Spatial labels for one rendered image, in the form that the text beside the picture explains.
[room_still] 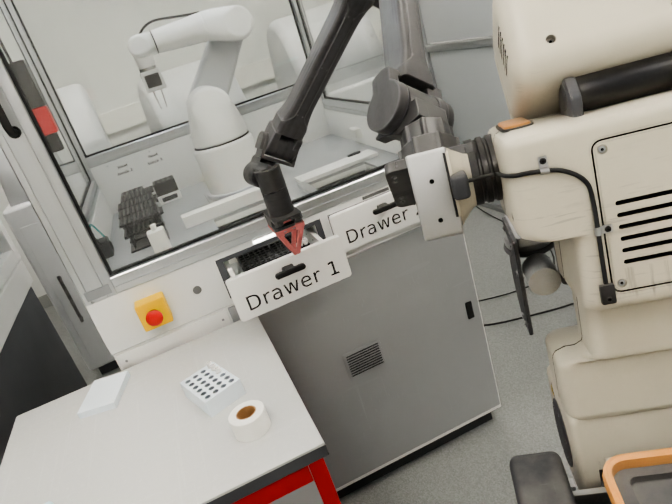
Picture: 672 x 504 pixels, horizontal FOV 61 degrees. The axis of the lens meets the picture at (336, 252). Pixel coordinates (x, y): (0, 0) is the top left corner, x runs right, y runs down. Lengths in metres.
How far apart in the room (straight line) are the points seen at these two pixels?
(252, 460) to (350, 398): 0.74
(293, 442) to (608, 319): 0.56
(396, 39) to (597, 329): 0.50
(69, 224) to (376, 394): 0.98
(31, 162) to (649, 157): 1.19
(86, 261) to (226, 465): 0.63
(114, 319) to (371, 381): 0.76
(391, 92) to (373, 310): 0.94
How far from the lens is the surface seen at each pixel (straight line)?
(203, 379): 1.25
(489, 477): 1.94
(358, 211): 1.51
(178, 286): 1.48
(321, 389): 1.70
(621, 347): 0.82
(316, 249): 1.34
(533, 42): 0.68
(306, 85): 1.16
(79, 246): 1.45
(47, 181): 1.42
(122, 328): 1.51
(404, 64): 0.86
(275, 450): 1.05
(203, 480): 1.07
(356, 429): 1.82
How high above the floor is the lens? 1.41
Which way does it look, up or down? 23 degrees down
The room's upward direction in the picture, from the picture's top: 18 degrees counter-clockwise
